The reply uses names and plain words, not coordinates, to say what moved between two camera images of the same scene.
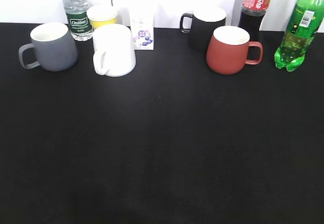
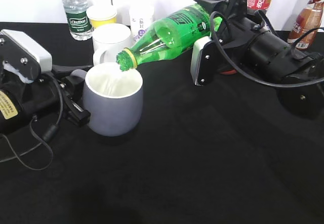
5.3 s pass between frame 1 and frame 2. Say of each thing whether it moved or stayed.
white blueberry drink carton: stayed
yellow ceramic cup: stayed
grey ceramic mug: moved
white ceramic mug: stayed
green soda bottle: moved
